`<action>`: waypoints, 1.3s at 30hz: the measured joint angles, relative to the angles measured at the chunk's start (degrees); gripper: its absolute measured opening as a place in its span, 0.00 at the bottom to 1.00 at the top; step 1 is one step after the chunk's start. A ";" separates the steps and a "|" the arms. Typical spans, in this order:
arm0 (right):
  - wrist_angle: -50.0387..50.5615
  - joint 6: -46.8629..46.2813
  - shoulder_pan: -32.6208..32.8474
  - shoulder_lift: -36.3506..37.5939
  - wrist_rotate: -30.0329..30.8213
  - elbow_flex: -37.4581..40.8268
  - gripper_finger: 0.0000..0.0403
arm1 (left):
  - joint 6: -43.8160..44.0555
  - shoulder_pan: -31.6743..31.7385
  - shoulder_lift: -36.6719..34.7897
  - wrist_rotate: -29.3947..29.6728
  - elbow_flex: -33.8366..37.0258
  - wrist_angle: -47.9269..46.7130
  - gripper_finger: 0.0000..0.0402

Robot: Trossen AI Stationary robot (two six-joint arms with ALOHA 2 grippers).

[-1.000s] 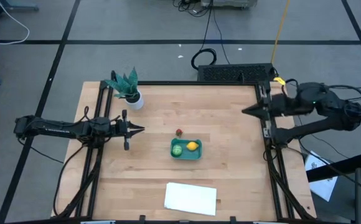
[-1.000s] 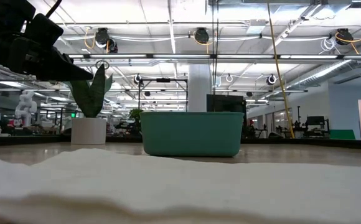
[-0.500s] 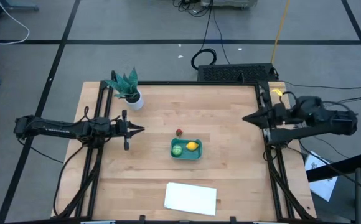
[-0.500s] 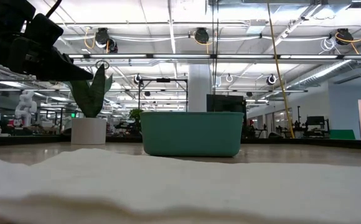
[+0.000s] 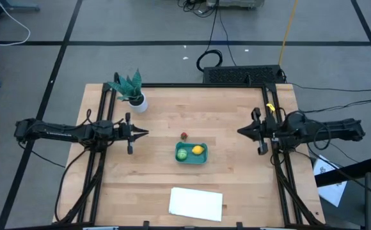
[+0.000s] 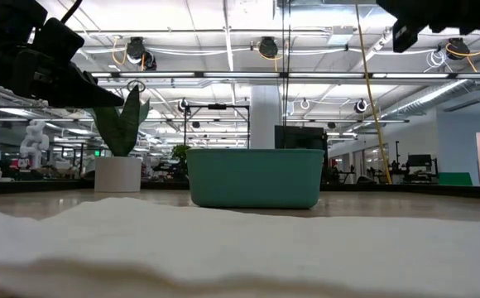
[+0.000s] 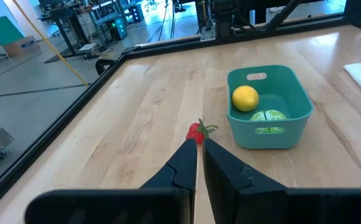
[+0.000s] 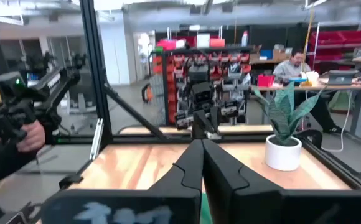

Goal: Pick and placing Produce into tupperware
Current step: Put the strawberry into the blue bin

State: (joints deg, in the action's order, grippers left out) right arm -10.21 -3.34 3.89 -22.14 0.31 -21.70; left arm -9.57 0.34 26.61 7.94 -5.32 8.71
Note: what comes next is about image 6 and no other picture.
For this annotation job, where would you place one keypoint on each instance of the white folded cloth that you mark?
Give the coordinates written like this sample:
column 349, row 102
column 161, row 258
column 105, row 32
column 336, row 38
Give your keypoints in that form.
column 240, row 256

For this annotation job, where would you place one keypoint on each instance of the small background plant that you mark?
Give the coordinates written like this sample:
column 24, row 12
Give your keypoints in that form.
column 180, row 152

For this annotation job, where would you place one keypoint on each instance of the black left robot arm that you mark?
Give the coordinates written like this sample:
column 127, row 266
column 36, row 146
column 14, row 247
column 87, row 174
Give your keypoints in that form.
column 8, row 12

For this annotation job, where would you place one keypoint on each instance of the green board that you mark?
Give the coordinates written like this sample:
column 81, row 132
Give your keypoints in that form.
column 455, row 179

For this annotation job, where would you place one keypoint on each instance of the black computer case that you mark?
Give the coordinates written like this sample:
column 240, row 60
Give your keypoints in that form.
column 300, row 136

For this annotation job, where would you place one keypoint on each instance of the white plant pot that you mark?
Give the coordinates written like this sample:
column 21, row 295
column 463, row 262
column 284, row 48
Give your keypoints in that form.
column 118, row 174

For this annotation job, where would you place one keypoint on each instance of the black background rig frame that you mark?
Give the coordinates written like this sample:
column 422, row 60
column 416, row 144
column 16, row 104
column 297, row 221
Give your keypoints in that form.
column 217, row 106

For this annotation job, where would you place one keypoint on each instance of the long ceiling light bar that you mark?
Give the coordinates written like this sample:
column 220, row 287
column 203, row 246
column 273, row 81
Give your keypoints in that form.
column 265, row 75

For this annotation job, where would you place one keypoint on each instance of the white robot figure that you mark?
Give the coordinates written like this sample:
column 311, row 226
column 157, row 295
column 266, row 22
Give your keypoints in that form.
column 35, row 140

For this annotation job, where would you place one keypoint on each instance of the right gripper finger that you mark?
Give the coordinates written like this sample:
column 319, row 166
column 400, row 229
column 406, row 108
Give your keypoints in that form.
column 399, row 8

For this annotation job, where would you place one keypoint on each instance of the silver ceiling duct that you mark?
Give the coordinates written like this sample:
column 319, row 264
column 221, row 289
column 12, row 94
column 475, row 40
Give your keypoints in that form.
column 430, row 97

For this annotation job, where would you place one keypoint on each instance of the green plastic tupperware container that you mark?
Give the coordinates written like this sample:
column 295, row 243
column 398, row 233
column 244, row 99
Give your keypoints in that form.
column 256, row 178

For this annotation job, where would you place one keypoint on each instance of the black background machine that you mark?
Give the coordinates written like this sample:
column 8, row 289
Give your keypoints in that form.
column 420, row 160

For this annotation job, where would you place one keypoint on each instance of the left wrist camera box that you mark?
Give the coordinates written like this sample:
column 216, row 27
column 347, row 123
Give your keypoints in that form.
column 58, row 39

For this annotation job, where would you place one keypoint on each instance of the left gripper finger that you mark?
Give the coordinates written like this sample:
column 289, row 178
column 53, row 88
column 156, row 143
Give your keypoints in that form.
column 83, row 101
column 78, row 83

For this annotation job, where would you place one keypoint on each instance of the green snake plant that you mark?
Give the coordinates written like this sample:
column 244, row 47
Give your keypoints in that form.
column 120, row 128

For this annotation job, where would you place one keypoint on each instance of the white square pillar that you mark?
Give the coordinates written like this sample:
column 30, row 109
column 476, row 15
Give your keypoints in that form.
column 265, row 111

